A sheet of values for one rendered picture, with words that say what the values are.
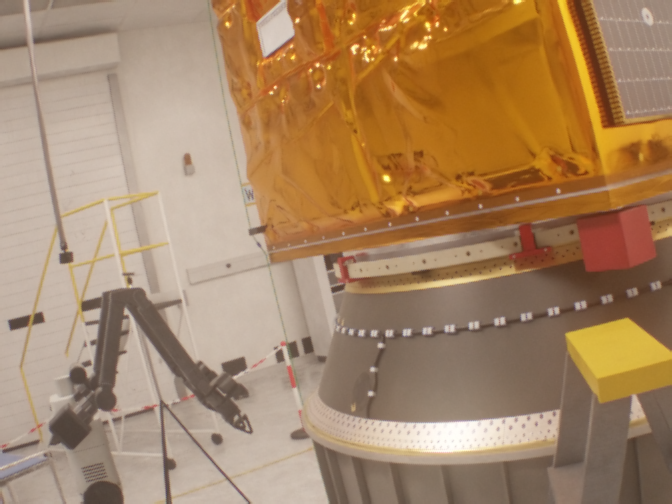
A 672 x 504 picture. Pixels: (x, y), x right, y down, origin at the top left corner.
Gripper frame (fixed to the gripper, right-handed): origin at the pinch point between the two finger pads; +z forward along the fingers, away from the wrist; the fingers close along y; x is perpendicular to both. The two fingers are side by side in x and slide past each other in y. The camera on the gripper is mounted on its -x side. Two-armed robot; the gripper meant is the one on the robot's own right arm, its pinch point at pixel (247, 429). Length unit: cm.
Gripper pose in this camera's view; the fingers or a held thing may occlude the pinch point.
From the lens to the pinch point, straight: 265.3
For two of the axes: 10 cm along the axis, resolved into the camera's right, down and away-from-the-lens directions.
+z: 6.4, 7.3, 2.3
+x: -6.6, 6.8, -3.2
